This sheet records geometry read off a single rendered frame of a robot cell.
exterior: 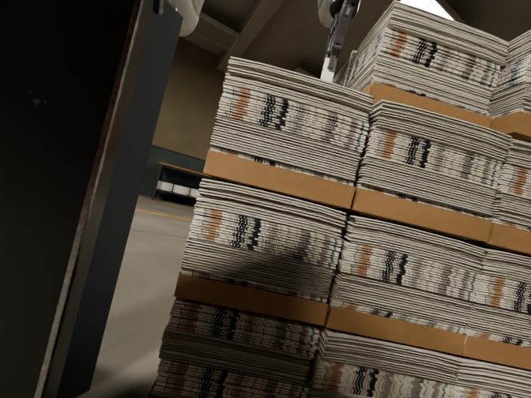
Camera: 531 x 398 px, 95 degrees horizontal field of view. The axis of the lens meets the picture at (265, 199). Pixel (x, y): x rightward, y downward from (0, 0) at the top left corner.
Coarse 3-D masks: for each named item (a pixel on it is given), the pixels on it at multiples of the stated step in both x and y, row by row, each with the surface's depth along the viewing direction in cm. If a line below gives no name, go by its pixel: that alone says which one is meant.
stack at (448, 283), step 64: (256, 64) 45; (256, 128) 45; (320, 128) 45; (384, 128) 47; (448, 128) 48; (256, 192) 45; (384, 192) 48; (448, 192) 48; (512, 192) 50; (192, 256) 44; (256, 256) 45; (320, 256) 46; (384, 256) 47; (448, 256) 48; (512, 256) 49; (192, 320) 45; (256, 320) 46; (448, 320) 49; (512, 320) 50; (192, 384) 45; (256, 384) 46; (320, 384) 47; (384, 384) 48; (448, 384) 49; (512, 384) 50
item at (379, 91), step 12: (372, 84) 51; (384, 96) 51; (396, 96) 52; (408, 96) 52; (420, 96) 52; (420, 108) 52; (432, 108) 52; (444, 108) 53; (456, 108) 53; (468, 120) 53; (480, 120) 54
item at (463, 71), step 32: (384, 32) 52; (416, 32) 52; (448, 32) 53; (480, 32) 53; (384, 64) 52; (416, 64) 53; (448, 64) 54; (480, 64) 54; (448, 96) 54; (480, 96) 54
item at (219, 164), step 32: (224, 160) 44; (288, 192) 46; (320, 192) 46; (352, 192) 46; (416, 224) 48; (448, 224) 48; (480, 224) 49; (192, 288) 44; (224, 288) 44; (320, 320) 46; (352, 320) 46; (384, 320) 47; (448, 352) 48; (480, 352) 49; (512, 352) 49
